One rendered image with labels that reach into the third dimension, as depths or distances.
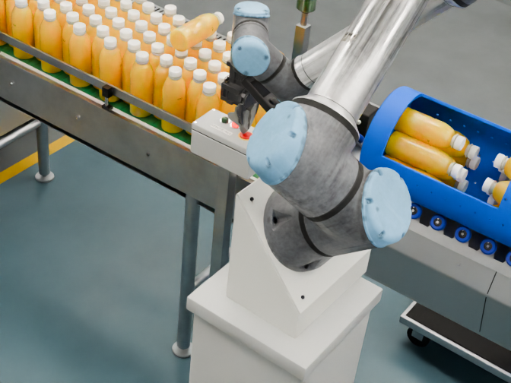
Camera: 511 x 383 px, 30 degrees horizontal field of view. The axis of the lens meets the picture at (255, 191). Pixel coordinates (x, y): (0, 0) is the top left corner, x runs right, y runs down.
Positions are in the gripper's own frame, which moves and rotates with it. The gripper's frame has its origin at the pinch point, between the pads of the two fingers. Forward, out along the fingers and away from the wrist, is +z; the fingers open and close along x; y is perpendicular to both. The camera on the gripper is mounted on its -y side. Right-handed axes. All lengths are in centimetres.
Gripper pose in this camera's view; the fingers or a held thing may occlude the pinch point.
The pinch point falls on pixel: (246, 130)
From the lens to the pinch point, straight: 260.3
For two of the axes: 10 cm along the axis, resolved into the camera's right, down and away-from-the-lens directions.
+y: -8.2, -4.1, 4.0
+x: -5.7, 4.7, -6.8
